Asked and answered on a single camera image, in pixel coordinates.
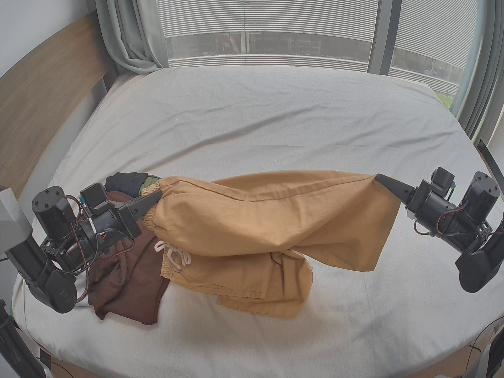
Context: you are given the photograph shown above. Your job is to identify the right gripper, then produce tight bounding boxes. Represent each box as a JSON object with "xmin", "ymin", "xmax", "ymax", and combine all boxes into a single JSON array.
[{"xmin": 406, "ymin": 180, "xmax": 453, "ymax": 236}]

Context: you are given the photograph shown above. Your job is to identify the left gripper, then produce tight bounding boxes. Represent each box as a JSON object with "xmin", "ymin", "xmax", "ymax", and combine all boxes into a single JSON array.
[{"xmin": 80, "ymin": 201, "xmax": 143, "ymax": 260}]

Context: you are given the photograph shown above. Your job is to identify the tan shorts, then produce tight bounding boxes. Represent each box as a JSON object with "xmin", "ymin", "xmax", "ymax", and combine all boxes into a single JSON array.
[{"xmin": 151, "ymin": 170, "xmax": 398, "ymax": 320}]

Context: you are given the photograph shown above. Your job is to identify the bed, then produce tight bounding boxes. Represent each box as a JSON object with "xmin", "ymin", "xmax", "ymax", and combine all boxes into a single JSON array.
[{"xmin": 0, "ymin": 10, "xmax": 504, "ymax": 378}]

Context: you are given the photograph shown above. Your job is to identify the black garment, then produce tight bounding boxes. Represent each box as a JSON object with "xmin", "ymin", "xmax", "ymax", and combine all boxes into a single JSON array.
[{"xmin": 104, "ymin": 172, "xmax": 152, "ymax": 196}]

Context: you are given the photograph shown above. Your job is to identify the brown knit garment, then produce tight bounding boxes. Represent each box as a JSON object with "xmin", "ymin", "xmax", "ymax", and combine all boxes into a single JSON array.
[{"xmin": 87, "ymin": 189, "xmax": 171, "ymax": 326}]

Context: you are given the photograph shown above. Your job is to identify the grey-green curtain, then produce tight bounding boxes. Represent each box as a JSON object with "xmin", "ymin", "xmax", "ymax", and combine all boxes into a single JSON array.
[
  {"xmin": 91, "ymin": 0, "xmax": 169, "ymax": 75},
  {"xmin": 451, "ymin": 0, "xmax": 504, "ymax": 143}
]

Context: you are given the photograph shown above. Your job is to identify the window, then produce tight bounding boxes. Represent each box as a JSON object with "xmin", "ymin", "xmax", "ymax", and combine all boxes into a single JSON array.
[{"xmin": 151, "ymin": 0, "xmax": 485, "ymax": 97}]

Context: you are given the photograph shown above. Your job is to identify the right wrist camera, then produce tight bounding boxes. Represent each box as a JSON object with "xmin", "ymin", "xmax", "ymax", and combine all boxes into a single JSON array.
[{"xmin": 431, "ymin": 167, "xmax": 455, "ymax": 198}]

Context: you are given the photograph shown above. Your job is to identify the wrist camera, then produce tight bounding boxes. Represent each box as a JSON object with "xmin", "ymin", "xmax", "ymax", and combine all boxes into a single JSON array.
[
  {"xmin": 80, "ymin": 183, "xmax": 109, "ymax": 212},
  {"xmin": 431, "ymin": 167, "xmax": 455, "ymax": 198}
]

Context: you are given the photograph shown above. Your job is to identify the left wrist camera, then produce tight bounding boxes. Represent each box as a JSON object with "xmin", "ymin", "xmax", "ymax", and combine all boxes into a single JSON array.
[{"xmin": 80, "ymin": 183, "xmax": 109, "ymax": 212}]

